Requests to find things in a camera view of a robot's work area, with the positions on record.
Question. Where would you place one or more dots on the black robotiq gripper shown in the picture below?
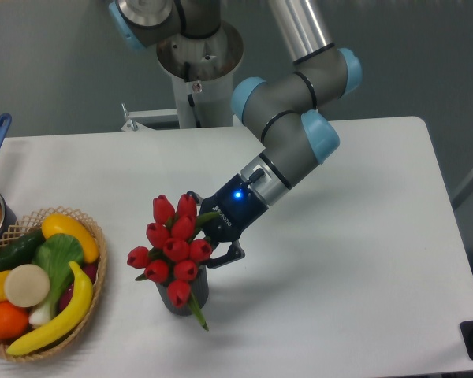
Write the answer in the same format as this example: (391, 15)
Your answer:
(237, 206)

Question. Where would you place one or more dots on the red tulip bouquet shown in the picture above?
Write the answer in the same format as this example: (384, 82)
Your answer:
(176, 254)

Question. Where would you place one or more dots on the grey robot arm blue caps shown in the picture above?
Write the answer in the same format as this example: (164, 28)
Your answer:
(282, 115)

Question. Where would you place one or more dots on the dark grey ribbed vase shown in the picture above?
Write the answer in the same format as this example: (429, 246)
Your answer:
(200, 289)

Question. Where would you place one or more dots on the dark red vegetable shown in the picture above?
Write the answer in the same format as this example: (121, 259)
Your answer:
(91, 271)

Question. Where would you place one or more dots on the yellow banana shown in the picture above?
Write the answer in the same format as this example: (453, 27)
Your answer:
(63, 323)

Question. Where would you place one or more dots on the yellow squash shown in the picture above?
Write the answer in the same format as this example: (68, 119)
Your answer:
(58, 223)

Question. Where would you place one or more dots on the green bok choy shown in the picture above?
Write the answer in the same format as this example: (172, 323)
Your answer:
(53, 257)

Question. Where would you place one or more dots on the woven wicker basket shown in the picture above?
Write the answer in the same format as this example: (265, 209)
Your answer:
(30, 223)

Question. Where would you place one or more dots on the green cucumber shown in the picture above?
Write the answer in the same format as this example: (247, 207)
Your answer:
(21, 250)

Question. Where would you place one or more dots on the beige round slice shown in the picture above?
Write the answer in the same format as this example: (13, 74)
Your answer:
(27, 285)

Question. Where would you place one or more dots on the orange fruit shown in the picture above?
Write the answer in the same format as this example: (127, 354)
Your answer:
(13, 321)

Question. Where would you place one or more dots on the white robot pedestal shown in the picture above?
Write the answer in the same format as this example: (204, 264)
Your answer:
(201, 72)

